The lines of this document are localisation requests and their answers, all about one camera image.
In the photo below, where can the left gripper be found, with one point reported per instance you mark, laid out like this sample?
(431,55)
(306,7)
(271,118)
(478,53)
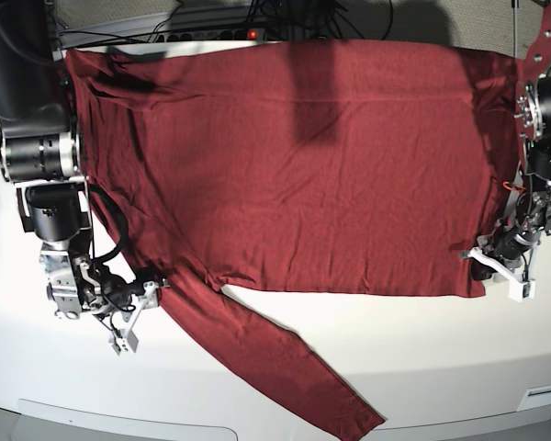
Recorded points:
(507,243)

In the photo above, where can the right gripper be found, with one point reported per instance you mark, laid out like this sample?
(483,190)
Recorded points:
(78,285)

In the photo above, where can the dark red long-sleeve shirt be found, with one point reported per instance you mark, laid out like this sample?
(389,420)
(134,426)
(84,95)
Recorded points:
(352,167)

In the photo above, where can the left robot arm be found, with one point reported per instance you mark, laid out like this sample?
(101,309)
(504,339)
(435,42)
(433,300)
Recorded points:
(533,120)

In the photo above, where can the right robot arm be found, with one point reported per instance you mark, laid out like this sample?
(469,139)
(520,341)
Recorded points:
(80,226)

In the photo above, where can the white label plate on table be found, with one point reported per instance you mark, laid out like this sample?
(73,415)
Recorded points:
(535,398)

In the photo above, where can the thin white vertical pole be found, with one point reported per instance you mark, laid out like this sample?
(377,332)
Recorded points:
(515,4)

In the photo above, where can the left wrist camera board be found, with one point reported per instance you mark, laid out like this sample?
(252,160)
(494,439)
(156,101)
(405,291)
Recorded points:
(520,290)

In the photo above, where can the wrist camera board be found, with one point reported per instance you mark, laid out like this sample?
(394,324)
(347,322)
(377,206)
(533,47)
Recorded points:
(123,341)
(520,290)

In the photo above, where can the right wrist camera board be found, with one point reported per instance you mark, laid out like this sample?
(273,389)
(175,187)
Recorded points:
(123,341)

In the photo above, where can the black power strip red switch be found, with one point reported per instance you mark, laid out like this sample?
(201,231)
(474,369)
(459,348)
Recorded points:
(251,34)

